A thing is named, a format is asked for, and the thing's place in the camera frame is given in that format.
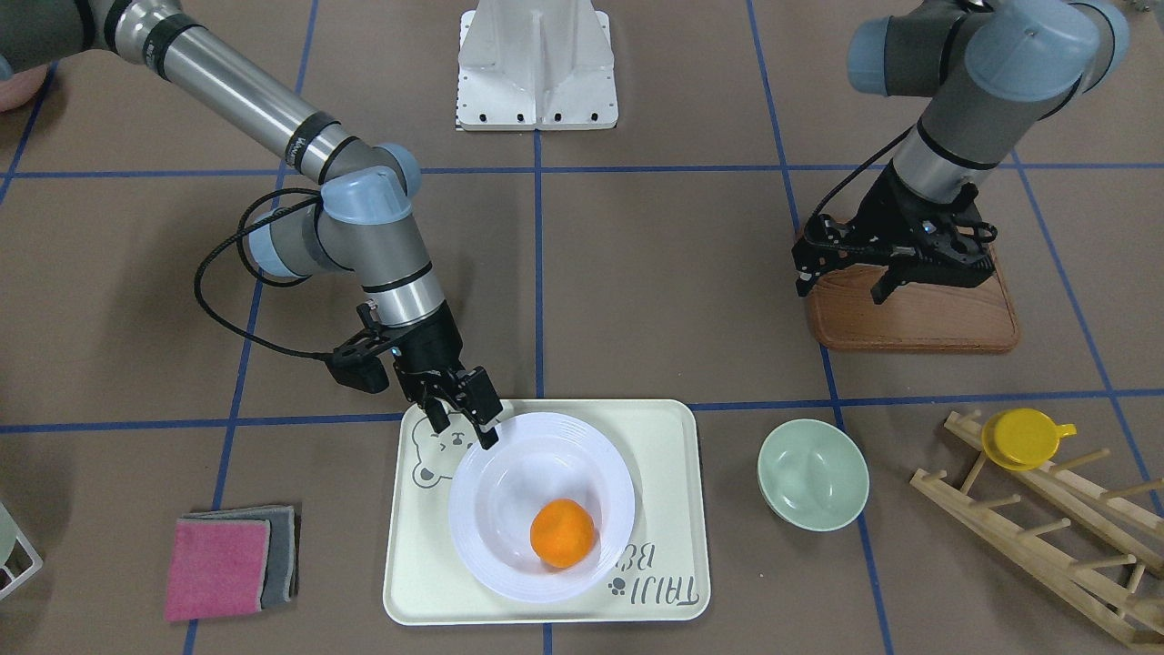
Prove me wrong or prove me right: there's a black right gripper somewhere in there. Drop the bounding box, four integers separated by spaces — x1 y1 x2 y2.
355 301 503 450

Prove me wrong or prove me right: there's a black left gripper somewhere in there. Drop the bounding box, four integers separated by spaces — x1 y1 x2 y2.
792 168 998 304

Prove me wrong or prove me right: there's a white plate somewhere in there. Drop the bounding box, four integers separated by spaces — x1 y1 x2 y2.
448 413 637 604

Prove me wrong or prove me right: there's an orange fruit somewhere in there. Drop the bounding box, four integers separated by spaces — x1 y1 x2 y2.
528 499 597 569

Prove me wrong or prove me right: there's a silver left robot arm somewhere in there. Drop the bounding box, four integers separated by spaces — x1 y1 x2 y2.
792 1 1130 304

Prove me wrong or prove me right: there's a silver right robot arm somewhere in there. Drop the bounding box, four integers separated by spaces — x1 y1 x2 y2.
3 1 504 450

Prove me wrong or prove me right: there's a brown wooden tray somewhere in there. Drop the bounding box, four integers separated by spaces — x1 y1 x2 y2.
797 250 1021 354

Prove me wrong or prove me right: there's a cream rectangular tray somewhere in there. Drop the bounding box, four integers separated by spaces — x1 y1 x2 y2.
382 399 711 626

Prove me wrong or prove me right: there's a green ceramic bowl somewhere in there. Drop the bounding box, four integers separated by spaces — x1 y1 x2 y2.
757 418 870 532

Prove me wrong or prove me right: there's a yellow mug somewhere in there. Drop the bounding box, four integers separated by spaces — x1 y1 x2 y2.
978 408 1078 471

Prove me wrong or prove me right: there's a pink and grey sponge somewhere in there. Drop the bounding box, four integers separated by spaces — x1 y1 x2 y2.
164 505 296 622

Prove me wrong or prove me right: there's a wooden dish rack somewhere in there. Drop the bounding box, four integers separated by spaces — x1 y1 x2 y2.
910 411 1163 654

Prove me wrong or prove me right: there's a pink bowl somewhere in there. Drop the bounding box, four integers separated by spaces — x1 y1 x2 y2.
1 62 54 113

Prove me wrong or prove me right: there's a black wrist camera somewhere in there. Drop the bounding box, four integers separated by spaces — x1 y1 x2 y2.
325 344 390 394

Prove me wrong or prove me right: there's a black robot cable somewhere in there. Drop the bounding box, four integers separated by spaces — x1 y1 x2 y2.
193 187 339 362

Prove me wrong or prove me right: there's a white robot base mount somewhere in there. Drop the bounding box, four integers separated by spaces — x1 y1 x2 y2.
455 1 619 131

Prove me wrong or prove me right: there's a white wire cup rack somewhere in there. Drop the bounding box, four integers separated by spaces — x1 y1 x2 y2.
1 503 45 600

